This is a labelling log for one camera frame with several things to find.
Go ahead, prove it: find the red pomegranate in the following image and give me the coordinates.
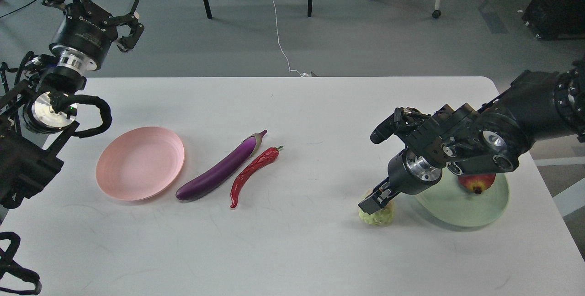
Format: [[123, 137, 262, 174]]
[[457, 174, 496, 194]]

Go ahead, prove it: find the white cable on floor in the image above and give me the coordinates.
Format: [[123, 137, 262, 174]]
[[261, 0, 318, 78]]

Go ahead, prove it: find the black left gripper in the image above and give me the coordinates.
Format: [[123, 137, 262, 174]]
[[40, 0, 145, 71]]

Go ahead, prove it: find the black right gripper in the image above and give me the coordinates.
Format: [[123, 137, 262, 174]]
[[358, 149, 443, 215]]

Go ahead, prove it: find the red chili pepper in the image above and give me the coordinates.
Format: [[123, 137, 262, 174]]
[[230, 145, 284, 209]]

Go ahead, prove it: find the green plate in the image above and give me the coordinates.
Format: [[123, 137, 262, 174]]
[[414, 169, 510, 228]]

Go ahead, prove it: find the green pink custard apple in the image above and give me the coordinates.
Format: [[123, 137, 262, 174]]
[[358, 200, 394, 226]]

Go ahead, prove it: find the pink plate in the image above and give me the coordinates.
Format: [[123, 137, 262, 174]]
[[96, 126, 186, 201]]

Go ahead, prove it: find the purple eggplant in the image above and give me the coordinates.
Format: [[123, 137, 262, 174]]
[[175, 129, 267, 201]]

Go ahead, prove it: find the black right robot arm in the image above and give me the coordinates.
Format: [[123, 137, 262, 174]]
[[358, 59, 585, 214]]

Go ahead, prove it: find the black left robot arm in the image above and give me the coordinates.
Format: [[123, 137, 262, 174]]
[[1, 0, 145, 218]]

